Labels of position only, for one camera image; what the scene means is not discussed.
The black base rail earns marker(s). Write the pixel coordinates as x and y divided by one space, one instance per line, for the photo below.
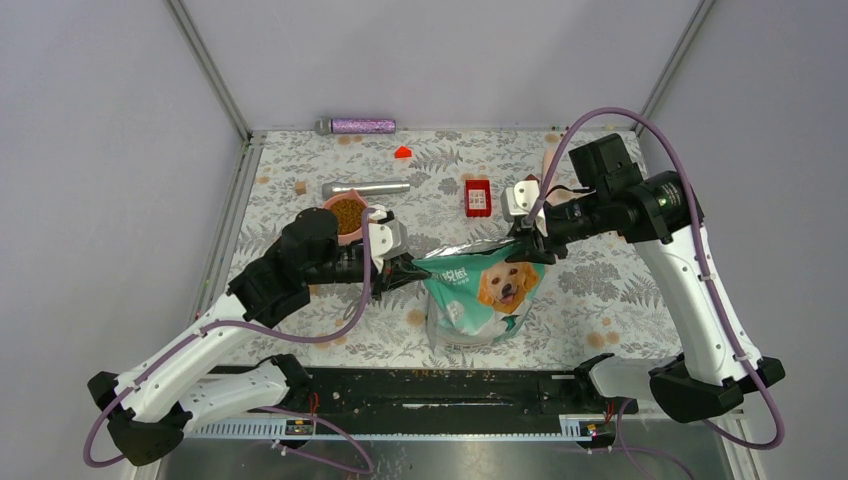
401 401

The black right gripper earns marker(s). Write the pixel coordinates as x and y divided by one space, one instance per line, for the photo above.
540 249

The pink toy microphone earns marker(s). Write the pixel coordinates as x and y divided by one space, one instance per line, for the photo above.
546 165

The pink double pet bowl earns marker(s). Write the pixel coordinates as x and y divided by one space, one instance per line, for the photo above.
347 239

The brown pet food kibble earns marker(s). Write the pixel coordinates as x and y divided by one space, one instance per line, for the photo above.
348 213

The red house-shaped block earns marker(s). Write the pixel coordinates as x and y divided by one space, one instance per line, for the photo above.
403 152

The red toy block tray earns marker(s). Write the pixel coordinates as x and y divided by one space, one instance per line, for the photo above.
478 200

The purple glitter toy microphone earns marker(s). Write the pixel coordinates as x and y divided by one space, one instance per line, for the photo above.
353 126

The floral patterned table mat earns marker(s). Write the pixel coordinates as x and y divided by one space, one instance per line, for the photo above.
601 298

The silver toy microphone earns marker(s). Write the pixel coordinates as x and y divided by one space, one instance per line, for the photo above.
331 189

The green pet food bag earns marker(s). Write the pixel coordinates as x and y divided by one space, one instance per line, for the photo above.
476 297

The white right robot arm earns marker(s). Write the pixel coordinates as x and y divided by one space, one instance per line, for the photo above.
718 364

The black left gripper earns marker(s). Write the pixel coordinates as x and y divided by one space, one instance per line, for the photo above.
396 270

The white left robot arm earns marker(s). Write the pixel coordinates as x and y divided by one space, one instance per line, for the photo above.
148 410

